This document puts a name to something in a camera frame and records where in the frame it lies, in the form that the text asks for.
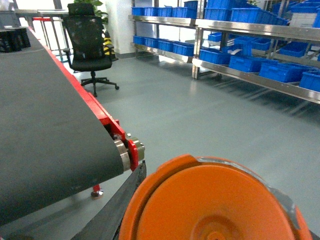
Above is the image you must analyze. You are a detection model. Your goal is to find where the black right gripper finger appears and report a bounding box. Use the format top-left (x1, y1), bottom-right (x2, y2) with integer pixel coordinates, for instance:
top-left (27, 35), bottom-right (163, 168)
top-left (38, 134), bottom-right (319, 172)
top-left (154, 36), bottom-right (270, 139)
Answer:
top-left (73, 161), bottom-right (147, 240)

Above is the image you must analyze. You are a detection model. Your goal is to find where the steel shelf rack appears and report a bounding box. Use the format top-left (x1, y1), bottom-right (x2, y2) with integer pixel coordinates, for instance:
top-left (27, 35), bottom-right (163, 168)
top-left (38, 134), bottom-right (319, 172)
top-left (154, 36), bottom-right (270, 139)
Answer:
top-left (129, 0), bottom-right (320, 103)

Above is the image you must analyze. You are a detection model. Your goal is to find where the black mesh office chair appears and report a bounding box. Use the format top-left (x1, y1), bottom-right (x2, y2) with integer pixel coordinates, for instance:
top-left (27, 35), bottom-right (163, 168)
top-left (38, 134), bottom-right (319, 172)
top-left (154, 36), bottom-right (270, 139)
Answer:
top-left (63, 2), bottom-right (120, 97)

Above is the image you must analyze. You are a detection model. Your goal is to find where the blue storage bin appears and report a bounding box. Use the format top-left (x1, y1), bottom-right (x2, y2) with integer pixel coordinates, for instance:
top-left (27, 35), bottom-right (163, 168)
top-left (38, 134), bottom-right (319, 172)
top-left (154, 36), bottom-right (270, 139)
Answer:
top-left (199, 49), bottom-right (231, 65)
top-left (228, 55), bottom-right (279, 73)
top-left (259, 62), bottom-right (314, 83)
top-left (299, 70), bottom-right (320, 92)

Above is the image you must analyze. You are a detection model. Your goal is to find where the black small box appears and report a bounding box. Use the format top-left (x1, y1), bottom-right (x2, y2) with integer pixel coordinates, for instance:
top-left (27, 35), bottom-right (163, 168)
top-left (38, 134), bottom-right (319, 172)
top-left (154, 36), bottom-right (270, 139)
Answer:
top-left (0, 27), bottom-right (31, 53)

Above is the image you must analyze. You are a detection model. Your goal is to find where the green potted plant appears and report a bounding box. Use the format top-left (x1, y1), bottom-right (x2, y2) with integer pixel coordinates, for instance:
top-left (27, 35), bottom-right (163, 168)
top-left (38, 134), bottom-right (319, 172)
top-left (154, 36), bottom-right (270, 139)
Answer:
top-left (73, 0), bottom-right (109, 25)

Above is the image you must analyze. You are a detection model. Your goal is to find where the red conveyor frame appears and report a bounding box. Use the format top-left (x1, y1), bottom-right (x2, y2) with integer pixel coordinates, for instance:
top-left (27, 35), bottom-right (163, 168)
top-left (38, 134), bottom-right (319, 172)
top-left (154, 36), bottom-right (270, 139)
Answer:
top-left (18, 30), bottom-right (146, 205)

